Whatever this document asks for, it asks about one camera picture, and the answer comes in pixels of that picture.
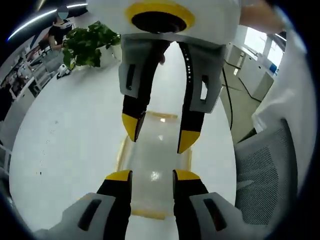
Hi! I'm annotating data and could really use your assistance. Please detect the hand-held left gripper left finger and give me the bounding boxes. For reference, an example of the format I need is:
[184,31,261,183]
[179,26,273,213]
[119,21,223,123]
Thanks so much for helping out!
[34,169,133,240]

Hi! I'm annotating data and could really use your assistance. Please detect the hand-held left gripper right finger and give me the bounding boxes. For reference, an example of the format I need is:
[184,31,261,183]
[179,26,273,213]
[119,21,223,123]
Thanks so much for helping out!
[172,168,251,240]

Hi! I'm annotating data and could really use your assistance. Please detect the person's right hand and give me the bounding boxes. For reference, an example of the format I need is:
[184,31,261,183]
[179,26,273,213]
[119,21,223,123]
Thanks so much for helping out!
[157,41,168,66]

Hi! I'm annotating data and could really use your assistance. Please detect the row of white cabinets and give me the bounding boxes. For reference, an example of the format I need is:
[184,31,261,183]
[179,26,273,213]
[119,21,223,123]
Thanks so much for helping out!
[224,41,277,102]

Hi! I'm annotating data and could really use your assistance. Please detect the green potted plant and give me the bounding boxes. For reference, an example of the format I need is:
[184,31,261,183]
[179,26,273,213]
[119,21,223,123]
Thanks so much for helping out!
[61,21,123,69]

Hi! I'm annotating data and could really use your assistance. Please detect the grey mesh chair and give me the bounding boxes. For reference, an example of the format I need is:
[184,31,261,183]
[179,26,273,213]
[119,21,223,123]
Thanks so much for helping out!
[233,118,300,226]

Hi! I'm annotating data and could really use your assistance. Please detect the small white device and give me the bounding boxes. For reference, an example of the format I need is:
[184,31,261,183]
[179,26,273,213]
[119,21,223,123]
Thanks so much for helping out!
[56,63,73,80]

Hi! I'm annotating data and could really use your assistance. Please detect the person's white shirt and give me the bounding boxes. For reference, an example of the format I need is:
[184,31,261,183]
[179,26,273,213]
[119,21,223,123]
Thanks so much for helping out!
[251,22,320,191]

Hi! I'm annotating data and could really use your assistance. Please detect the long ceiling light strip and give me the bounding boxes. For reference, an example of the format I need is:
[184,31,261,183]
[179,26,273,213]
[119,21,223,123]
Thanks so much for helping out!
[7,3,88,41]

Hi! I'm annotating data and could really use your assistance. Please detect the black cable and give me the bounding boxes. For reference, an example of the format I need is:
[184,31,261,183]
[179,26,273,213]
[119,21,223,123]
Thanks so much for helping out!
[221,66,235,131]

